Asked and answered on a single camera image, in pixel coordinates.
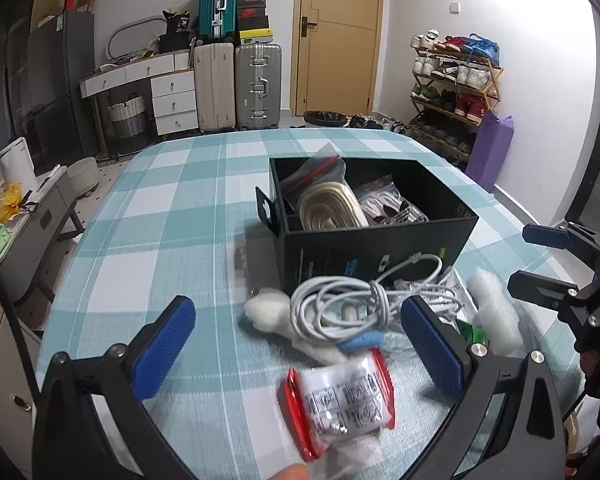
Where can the person's left hand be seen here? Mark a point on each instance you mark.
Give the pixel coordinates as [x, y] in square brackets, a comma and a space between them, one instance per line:
[292, 472]

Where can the red white small packet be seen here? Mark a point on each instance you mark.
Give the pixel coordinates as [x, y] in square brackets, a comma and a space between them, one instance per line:
[333, 404]

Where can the black cardboard box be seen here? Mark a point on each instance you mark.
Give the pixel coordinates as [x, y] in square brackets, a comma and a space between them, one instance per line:
[365, 253]

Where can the silver suitcase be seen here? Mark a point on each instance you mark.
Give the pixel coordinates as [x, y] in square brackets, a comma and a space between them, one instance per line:
[258, 86]

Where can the black bag on desk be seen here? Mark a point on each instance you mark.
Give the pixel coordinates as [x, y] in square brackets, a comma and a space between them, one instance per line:
[177, 36]

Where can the dark grey refrigerator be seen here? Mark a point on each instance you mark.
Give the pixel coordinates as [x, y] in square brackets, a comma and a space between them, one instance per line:
[50, 111]

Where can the teal suitcase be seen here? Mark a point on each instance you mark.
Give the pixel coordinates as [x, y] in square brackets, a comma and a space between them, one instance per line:
[217, 21]

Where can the woven laundry basket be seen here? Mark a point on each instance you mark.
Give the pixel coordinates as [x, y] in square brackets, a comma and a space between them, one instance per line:
[130, 124]

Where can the grey side table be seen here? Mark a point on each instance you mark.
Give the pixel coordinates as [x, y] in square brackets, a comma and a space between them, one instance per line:
[49, 218]

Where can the beige suitcase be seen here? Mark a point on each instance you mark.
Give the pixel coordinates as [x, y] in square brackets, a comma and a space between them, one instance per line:
[214, 87]

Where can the stack of shoe boxes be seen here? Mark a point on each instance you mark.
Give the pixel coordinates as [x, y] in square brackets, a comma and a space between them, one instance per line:
[253, 23]

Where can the white air purifier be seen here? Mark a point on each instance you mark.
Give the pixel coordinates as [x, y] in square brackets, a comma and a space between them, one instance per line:
[17, 166]

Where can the adidas zip bag of laces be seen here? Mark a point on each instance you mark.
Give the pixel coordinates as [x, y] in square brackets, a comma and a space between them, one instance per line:
[384, 205]

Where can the yellow wooden door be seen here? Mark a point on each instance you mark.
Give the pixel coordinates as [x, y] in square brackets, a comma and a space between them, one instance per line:
[334, 55]

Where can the white drawer desk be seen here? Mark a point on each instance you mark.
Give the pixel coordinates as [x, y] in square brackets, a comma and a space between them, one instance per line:
[165, 81]

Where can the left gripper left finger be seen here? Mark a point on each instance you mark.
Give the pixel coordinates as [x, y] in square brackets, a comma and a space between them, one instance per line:
[91, 422]

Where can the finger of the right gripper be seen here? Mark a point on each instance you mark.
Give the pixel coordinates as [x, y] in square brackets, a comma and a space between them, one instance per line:
[538, 289]
[545, 236]

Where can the round grey stool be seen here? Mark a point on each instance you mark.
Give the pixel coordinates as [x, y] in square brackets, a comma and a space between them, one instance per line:
[84, 175]

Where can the wooden shoe rack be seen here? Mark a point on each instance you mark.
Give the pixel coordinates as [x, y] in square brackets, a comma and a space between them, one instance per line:
[455, 85]

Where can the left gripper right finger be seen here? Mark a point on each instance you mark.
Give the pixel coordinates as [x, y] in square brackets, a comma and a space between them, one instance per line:
[504, 422]

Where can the white plush toy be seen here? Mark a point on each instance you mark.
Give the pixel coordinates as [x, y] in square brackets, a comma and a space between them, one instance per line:
[269, 312]

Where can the purple bag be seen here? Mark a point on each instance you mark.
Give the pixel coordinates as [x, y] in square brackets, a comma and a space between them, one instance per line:
[493, 138]

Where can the grey green foil pouch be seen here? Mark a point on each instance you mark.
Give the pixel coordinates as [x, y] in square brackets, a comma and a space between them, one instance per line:
[450, 300]

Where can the checked teal tablecloth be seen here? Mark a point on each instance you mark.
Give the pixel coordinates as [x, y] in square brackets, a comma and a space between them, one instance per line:
[182, 220]

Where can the white foam sheet piece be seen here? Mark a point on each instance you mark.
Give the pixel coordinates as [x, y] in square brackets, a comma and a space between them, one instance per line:
[496, 314]

